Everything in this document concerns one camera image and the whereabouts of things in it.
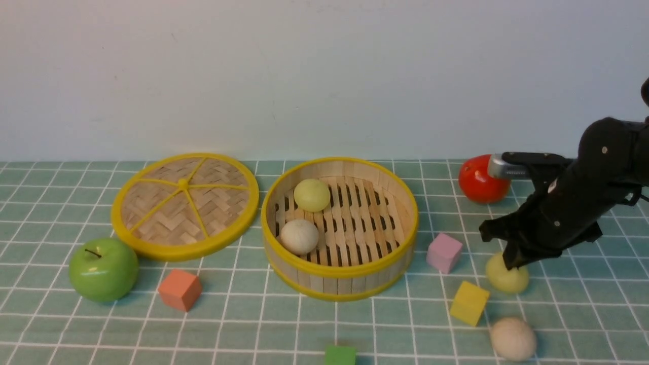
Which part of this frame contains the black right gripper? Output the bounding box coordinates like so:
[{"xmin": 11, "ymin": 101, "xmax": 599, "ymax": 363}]
[{"xmin": 478, "ymin": 152, "xmax": 642, "ymax": 270}]

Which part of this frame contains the yellow-green bun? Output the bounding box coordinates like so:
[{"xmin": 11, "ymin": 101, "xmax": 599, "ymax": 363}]
[
  {"xmin": 485, "ymin": 252, "xmax": 529, "ymax": 294},
  {"xmin": 294, "ymin": 178, "xmax": 331, "ymax": 212}
]

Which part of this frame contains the white bun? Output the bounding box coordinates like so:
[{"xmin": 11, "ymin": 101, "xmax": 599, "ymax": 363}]
[
  {"xmin": 279, "ymin": 219, "xmax": 319, "ymax": 256},
  {"xmin": 489, "ymin": 317, "xmax": 537, "ymax": 362}
]

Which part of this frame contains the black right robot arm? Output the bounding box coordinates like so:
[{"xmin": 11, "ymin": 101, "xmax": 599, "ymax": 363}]
[{"xmin": 479, "ymin": 117, "xmax": 648, "ymax": 270}]

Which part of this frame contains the yellow-rimmed bamboo steamer tray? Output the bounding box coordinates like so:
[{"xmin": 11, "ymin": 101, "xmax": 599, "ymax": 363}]
[{"xmin": 261, "ymin": 157, "xmax": 419, "ymax": 301}]

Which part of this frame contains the yellow-rimmed bamboo steamer lid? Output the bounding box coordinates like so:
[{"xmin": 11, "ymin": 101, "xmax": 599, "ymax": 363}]
[{"xmin": 111, "ymin": 153, "xmax": 260, "ymax": 262}]

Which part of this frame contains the red tomato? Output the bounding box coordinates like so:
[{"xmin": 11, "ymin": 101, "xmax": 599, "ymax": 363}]
[{"xmin": 458, "ymin": 154, "xmax": 512, "ymax": 205}]

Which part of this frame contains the pink cube block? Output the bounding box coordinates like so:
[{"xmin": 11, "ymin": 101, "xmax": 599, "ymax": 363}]
[{"xmin": 426, "ymin": 233, "xmax": 463, "ymax": 274}]

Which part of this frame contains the yellow cube block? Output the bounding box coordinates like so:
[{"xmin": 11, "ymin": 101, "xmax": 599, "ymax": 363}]
[{"xmin": 450, "ymin": 280, "xmax": 490, "ymax": 326}]

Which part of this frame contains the green cube block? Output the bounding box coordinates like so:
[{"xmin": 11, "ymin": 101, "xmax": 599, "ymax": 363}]
[{"xmin": 324, "ymin": 345, "xmax": 356, "ymax": 365}]

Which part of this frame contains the orange cube block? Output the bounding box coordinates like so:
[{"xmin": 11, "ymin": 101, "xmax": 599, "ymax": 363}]
[{"xmin": 158, "ymin": 269, "xmax": 203, "ymax": 312}]

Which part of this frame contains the green apple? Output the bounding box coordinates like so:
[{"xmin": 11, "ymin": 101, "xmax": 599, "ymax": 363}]
[{"xmin": 68, "ymin": 237, "xmax": 139, "ymax": 303}]

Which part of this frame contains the green checkered tablecloth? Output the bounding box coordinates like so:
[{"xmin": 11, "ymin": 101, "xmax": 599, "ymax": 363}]
[{"xmin": 1, "ymin": 160, "xmax": 648, "ymax": 364}]

